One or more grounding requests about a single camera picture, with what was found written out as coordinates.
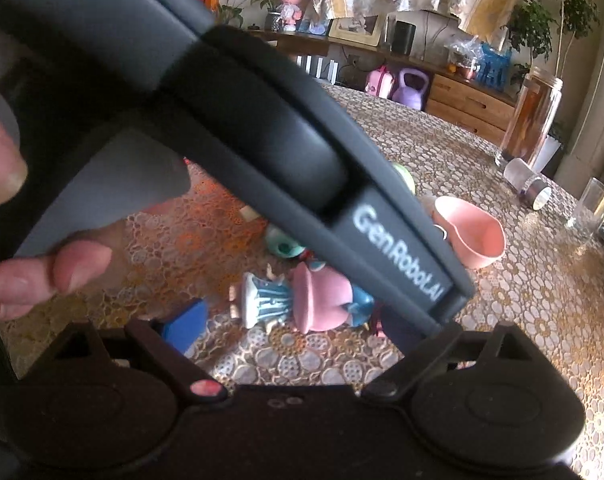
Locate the person's left hand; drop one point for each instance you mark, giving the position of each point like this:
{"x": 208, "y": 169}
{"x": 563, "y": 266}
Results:
{"x": 4, "y": 170}

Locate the pink hat doll figurine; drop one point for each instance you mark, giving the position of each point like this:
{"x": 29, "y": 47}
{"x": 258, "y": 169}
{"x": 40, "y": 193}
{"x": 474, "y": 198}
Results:
{"x": 322, "y": 295}

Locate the cream picture frame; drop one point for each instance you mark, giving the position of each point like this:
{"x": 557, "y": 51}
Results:
{"x": 354, "y": 30}

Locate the green potted tree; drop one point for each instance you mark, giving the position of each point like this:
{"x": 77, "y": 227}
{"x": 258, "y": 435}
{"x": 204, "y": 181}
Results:
{"x": 529, "y": 25}

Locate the purple kettlebell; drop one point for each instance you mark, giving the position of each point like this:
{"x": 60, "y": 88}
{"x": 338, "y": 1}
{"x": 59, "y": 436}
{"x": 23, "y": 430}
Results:
{"x": 409, "y": 95}

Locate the white router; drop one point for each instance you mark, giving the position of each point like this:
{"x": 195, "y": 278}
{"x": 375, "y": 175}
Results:
{"x": 316, "y": 66}

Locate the green white jar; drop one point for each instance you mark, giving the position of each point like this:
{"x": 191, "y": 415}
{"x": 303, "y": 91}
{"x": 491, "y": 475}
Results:
{"x": 406, "y": 176}

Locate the pink heart-shaped bowl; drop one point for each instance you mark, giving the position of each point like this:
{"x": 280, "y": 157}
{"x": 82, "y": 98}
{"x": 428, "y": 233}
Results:
{"x": 474, "y": 235}

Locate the clear drinking glass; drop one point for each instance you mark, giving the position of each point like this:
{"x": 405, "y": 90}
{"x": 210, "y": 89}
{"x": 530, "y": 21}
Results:
{"x": 589, "y": 205}

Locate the orange box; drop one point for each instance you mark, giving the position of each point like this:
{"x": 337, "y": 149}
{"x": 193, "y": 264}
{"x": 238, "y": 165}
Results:
{"x": 206, "y": 4}

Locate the pink toy case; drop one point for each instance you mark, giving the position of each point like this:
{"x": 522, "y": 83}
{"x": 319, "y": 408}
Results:
{"x": 380, "y": 82}

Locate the potted orchid plant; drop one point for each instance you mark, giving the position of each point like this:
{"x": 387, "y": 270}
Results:
{"x": 273, "y": 21}

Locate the clear plastic bag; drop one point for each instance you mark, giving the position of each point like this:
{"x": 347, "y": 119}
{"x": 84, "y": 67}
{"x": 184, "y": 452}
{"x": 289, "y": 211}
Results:
{"x": 464, "y": 52}

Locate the glass tea bottle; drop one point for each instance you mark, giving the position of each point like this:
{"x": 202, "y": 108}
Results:
{"x": 529, "y": 115}

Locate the pink doll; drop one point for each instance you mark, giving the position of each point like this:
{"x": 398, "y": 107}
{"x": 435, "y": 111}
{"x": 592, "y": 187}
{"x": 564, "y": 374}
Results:
{"x": 289, "y": 2}

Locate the small blue ornament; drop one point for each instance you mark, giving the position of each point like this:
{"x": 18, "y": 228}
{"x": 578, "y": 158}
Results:
{"x": 316, "y": 25}

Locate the black speaker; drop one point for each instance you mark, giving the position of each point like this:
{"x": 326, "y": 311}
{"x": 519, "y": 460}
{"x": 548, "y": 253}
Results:
{"x": 403, "y": 39}

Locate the small lying clear cup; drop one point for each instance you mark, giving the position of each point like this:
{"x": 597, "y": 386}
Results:
{"x": 524, "y": 180}

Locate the white planter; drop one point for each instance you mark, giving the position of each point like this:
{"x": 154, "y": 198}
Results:
{"x": 549, "y": 154}

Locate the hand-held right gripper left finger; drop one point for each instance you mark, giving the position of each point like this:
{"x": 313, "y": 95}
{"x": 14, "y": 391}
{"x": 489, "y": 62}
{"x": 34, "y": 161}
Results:
{"x": 184, "y": 325}

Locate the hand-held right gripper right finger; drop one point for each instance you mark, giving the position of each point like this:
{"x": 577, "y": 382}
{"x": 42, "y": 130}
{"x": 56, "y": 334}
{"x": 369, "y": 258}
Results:
{"x": 402, "y": 335}

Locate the lace tablecloth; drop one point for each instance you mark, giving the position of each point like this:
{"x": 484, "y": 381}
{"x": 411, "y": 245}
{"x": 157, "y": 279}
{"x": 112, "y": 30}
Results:
{"x": 532, "y": 310}

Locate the wooden TV cabinet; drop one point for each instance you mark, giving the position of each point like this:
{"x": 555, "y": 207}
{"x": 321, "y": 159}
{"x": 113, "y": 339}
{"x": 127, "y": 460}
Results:
{"x": 462, "y": 95}

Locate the blue plastic basket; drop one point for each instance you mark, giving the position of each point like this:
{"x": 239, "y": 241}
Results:
{"x": 494, "y": 65}

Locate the small potted plant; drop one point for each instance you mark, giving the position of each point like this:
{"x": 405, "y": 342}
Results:
{"x": 229, "y": 10}

